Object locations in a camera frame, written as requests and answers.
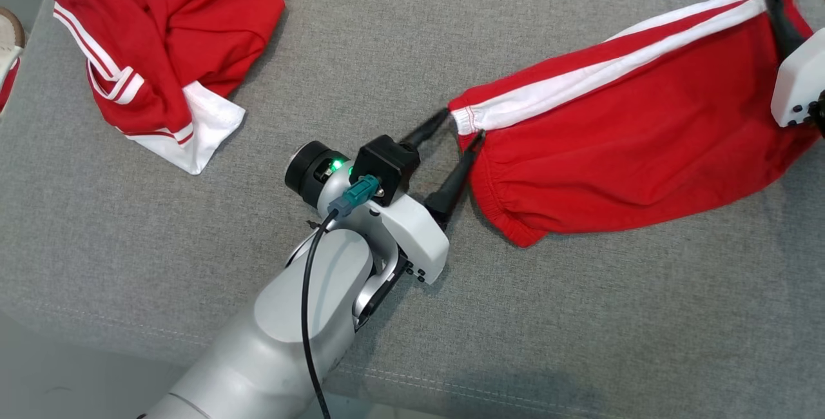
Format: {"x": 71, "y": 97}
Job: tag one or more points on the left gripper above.
{"x": 412, "y": 232}

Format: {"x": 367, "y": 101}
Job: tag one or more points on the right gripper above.
{"x": 799, "y": 84}

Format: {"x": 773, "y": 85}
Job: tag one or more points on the red shorts with white stripe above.
{"x": 631, "y": 142}

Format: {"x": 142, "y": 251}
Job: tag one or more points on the red shirt with white sleeves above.
{"x": 167, "y": 26}

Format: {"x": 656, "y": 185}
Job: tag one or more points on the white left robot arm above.
{"x": 271, "y": 348}

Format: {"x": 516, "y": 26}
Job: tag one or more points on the cream perforated laundry basket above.
{"x": 9, "y": 29}

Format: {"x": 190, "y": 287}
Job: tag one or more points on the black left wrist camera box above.
{"x": 387, "y": 161}

